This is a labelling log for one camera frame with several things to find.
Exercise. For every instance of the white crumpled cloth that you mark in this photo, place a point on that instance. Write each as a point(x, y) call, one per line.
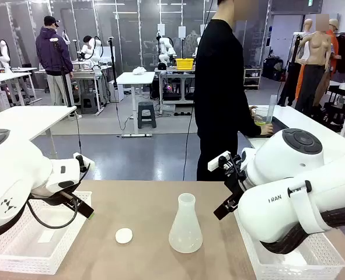
point(139, 70)

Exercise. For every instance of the person's left hand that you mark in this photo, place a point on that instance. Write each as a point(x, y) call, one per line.
point(253, 111)

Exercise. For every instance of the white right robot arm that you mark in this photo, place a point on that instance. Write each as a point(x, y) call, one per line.
point(277, 216)

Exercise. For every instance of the grey plastic step stool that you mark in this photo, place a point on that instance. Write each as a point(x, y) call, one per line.
point(146, 106)
point(89, 102)

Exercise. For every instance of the person in black sweater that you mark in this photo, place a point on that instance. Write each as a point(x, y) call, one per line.
point(219, 87)

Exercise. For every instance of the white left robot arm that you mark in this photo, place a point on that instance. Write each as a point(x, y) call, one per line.
point(14, 175)

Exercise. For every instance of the person in purple hoodie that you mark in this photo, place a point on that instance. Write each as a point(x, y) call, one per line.
point(52, 49)

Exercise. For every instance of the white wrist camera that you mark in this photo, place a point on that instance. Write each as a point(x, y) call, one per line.
point(87, 163)
point(216, 164)

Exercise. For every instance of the white standing desk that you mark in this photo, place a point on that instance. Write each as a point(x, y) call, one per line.
point(135, 78)

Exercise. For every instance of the white side table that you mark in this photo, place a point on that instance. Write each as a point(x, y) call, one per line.
point(29, 116)

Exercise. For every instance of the wooden shoe rack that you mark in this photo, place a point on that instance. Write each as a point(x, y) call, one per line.
point(252, 77)

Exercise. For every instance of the person's right forearm black sleeve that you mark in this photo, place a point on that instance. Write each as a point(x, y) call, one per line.
point(251, 130)

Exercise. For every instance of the translucent plastic conical flask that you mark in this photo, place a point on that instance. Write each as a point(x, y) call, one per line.
point(185, 233)

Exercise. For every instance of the white perforated plastic basket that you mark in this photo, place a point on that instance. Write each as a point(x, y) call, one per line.
point(73, 233)
point(306, 262)

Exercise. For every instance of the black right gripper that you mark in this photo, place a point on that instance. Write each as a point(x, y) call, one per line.
point(237, 179)

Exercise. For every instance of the black tripod beside mannequins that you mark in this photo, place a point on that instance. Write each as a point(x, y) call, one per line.
point(295, 52)

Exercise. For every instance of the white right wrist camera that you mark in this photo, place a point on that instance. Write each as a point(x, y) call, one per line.
point(216, 164)

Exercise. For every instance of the black plastic tray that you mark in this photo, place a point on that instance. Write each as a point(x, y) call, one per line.
point(280, 124)

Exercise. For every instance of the black tripod with camera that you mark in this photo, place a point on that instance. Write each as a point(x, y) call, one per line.
point(62, 73)

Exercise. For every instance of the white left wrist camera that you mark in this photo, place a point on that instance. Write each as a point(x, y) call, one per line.
point(87, 163)

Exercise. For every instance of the mannequin in orange garment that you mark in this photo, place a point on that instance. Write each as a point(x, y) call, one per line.
point(334, 43)

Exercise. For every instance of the clear plastic beaker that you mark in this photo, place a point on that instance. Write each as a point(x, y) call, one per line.
point(261, 115)

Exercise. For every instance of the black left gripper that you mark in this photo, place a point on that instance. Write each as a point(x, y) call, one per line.
point(67, 200)

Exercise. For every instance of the clear plastic measuring cylinder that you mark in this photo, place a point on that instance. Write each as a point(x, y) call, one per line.
point(272, 108)

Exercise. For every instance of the person's right hand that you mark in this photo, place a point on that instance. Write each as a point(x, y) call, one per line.
point(267, 129)

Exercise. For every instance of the yellow plastic crate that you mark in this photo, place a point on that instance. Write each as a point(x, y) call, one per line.
point(185, 63)

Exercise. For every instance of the white mannequin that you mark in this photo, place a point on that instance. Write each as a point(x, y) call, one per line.
point(308, 27)

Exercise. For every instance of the bare beige mannequin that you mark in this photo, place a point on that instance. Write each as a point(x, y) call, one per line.
point(318, 46)

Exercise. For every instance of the white round flask stopper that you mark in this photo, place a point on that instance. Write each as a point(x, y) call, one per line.
point(124, 235)

